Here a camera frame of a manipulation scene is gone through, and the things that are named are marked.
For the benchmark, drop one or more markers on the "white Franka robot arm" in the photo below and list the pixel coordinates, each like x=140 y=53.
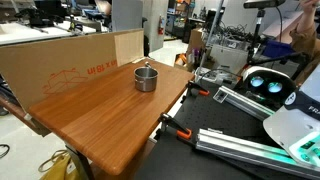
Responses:
x=293 y=126

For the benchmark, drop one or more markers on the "small steel mug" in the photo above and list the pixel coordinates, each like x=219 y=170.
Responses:
x=145 y=81

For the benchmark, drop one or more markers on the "open cardboard box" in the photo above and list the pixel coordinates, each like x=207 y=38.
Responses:
x=196 y=40

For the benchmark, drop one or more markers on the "slanted metal pole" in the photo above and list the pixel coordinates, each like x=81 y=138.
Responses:
x=210 y=36

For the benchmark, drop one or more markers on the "white VR headset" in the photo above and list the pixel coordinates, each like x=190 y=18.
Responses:
x=266 y=83

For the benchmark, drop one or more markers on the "cardboard box on table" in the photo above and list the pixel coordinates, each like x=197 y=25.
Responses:
x=50 y=66

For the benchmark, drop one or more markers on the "blue cloth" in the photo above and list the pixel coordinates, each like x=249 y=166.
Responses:
x=276 y=48

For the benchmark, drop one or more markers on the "yellow bag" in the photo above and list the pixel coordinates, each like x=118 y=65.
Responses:
x=61 y=168

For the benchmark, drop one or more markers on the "white background table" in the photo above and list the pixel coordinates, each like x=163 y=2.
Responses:
x=30 y=33

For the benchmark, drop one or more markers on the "seated person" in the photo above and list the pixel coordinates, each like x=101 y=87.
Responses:
x=305 y=36

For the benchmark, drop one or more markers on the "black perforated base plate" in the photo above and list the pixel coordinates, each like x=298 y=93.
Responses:
x=200 y=113

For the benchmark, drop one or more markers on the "aluminium extrusion rail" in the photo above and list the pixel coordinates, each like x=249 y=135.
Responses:
x=240 y=146
x=246 y=104

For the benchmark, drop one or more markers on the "black camera stand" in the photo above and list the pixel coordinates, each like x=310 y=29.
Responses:
x=256 y=36

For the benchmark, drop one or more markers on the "black camera on stand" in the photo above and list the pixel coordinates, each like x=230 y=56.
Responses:
x=263 y=3

